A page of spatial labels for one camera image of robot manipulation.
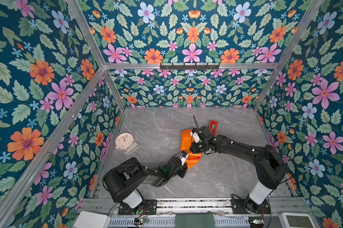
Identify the red tape dispenser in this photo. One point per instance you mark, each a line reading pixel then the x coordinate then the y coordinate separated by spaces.
pixel 213 127

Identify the white box bottom left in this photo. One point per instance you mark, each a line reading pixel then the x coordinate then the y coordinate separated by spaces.
pixel 92 220

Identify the yellow wrapping paper sheet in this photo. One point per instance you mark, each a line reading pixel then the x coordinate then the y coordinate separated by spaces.
pixel 186 143

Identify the white device bottom right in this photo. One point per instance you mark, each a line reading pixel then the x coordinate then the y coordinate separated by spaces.
pixel 296 220

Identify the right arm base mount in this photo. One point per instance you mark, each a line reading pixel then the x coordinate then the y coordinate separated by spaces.
pixel 248 206

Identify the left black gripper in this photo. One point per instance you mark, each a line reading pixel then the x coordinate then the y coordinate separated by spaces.
pixel 183 169

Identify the green centre box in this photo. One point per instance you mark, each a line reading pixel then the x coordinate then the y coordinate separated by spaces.
pixel 204 220

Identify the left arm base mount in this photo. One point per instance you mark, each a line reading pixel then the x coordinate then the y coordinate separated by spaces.
pixel 146 207

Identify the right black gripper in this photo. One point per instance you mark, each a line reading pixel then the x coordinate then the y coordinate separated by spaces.
pixel 196 144

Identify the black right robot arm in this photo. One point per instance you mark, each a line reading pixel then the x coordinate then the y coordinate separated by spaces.
pixel 268 164

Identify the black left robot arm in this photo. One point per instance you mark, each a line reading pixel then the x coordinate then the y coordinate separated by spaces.
pixel 122 181

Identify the round white analog clock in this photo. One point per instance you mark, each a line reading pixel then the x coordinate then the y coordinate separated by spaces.
pixel 124 141

